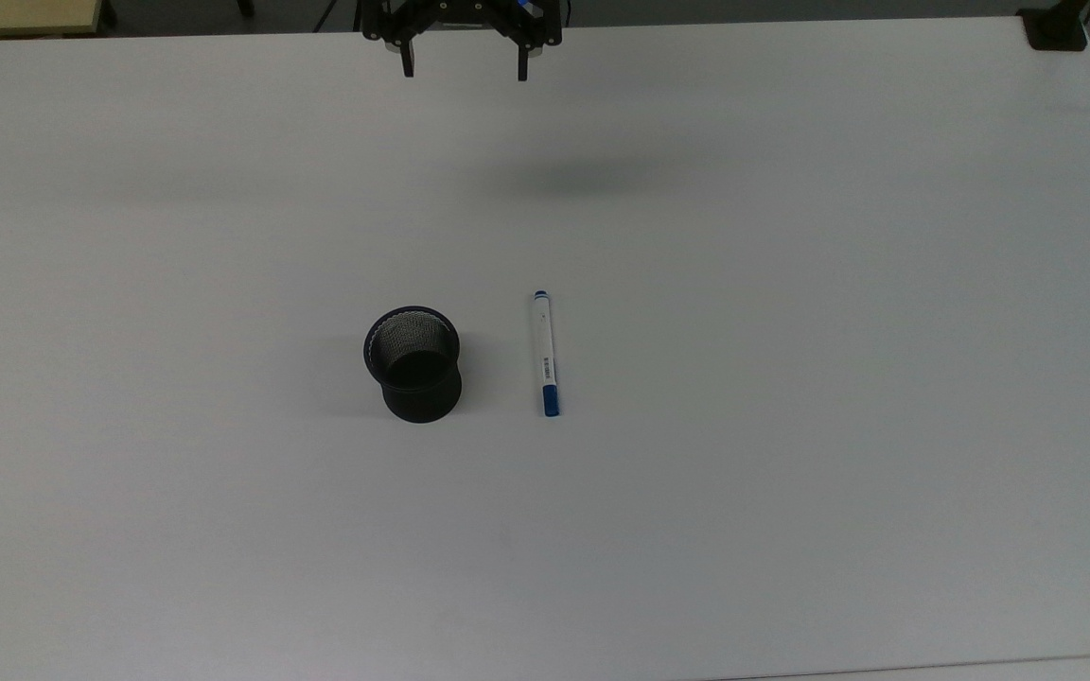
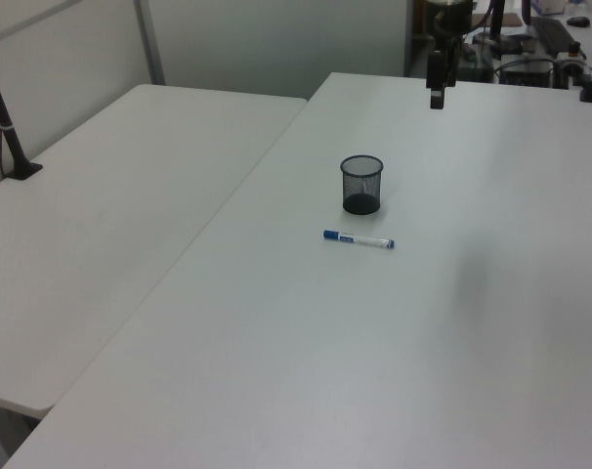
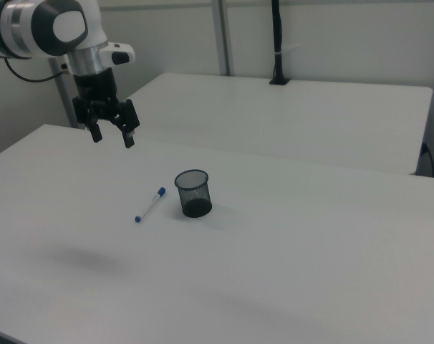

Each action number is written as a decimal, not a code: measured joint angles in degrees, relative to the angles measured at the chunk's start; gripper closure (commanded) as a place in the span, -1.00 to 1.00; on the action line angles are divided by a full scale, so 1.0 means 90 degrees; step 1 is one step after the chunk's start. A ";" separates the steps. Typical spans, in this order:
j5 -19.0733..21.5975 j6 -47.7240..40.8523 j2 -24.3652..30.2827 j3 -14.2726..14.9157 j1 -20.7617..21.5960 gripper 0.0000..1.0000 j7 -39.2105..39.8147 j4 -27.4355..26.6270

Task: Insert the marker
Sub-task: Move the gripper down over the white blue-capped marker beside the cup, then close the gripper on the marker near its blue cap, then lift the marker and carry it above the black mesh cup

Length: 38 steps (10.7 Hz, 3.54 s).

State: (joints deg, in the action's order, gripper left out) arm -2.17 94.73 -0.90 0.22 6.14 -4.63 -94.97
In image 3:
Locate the grey metal partition post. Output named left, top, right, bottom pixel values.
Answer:
left=212, top=0, right=236, bottom=77

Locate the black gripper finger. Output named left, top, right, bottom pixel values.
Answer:
left=111, top=99, right=141, bottom=149
left=88, top=120, right=103, bottom=143

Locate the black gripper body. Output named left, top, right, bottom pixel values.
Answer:
left=72, top=68, right=122, bottom=125

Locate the white marker with blue cap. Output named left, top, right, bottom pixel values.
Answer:
left=134, top=186, right=168, bottom=224

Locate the black mesh pen cup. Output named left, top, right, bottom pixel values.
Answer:
left=173, top=169, right=213, bottom=219

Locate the grey metal corner post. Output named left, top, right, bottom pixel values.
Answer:
left=47, top=57, right=79, bottom=129

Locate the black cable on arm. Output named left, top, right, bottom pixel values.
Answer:
left=4, top=56, right=74, bottom=82

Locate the white side table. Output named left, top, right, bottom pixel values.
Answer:
left=125, top=72, right=434, bottom=176

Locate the black pole with white band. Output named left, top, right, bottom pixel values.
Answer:
left=269, top=0, right=290, bottom=86

